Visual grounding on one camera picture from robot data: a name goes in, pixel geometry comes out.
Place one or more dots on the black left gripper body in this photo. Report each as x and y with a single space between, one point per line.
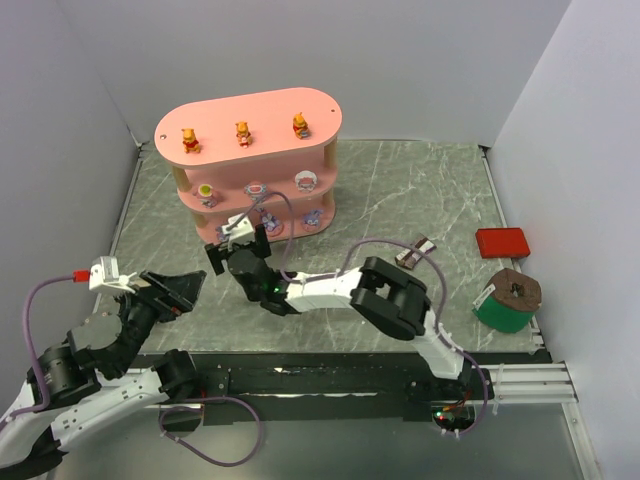
151 291

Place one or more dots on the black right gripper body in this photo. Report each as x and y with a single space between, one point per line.
215 257

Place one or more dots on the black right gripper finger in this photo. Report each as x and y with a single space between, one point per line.
215 258
262 245

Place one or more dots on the pink cup toy yellow top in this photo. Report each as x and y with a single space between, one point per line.
207 196

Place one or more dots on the pink cloud toy blue bows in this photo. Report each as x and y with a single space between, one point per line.
256 190

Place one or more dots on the pink white frilly toy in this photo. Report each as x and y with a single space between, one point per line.
305 181

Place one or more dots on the orange bear toy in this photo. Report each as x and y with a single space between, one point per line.
300 126
243 134
190 141

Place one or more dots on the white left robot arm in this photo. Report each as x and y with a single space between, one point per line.
73 388

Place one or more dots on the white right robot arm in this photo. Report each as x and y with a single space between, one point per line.
392 300

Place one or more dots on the pink three-tier wooden shelf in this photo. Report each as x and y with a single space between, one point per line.
274 157

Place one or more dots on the brown chocolate bar wrapper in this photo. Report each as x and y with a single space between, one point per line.
410 257

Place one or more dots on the red box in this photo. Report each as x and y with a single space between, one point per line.
502 243

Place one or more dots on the green brown tape roll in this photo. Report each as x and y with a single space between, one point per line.
508 302

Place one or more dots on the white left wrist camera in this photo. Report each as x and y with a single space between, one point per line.
105 277

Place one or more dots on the black base frame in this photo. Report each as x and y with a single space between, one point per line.
316 386

